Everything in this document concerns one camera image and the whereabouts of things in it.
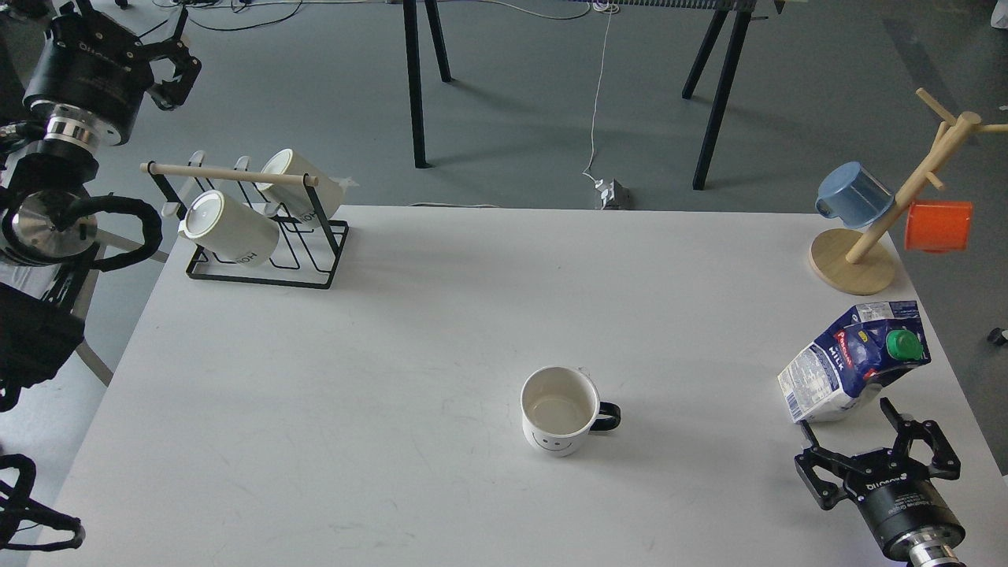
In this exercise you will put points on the blue mug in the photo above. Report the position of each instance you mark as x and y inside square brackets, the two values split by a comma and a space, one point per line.
[853, 195]

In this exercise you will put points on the orange mug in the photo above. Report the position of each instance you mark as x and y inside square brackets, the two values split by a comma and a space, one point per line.
[938, 227]

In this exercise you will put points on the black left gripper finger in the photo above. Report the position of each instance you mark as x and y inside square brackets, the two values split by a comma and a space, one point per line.
[173, 92]
[80, 20]

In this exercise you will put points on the black table leg right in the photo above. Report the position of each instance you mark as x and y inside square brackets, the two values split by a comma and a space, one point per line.
[743, 11]

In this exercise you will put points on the white smiley mug black handle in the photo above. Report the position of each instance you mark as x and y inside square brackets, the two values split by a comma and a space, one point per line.
[560, 407]

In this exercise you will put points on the black table leg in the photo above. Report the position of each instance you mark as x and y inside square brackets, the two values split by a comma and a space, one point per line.
[413, 70]
[743, 11]

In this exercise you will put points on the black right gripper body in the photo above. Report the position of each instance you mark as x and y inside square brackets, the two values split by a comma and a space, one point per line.
[909, 520]

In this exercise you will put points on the white mug front on rack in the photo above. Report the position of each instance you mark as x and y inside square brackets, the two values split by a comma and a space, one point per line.
[230, 229]

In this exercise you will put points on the black wire mug rack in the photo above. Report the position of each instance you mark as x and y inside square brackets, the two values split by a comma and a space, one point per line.
[304, 257]

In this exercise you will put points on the blue white milk carton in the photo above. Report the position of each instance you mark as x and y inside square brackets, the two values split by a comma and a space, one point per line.
[869, 347]

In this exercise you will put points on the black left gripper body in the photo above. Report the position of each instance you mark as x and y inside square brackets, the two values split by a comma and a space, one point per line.
[105, 77]

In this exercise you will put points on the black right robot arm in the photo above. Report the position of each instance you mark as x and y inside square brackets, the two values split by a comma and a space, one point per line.
[824, 471]

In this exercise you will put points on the white power strip on floor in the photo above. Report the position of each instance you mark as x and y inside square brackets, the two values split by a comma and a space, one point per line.
[613, 195]

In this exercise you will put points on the white mug rear on rack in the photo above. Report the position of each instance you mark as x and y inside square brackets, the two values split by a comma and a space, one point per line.
[330, 191]

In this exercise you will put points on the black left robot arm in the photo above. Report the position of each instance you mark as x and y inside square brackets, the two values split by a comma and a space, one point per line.
[50, 221]

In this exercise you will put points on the wooden mug tree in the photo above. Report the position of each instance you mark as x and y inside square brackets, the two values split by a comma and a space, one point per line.
[854, 260]

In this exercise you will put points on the white mug on rack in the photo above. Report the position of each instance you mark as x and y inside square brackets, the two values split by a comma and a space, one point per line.
[330, 191]
[230, 229]

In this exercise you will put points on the black table leg left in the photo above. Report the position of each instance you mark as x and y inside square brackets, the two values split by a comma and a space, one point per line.
[413, 70]

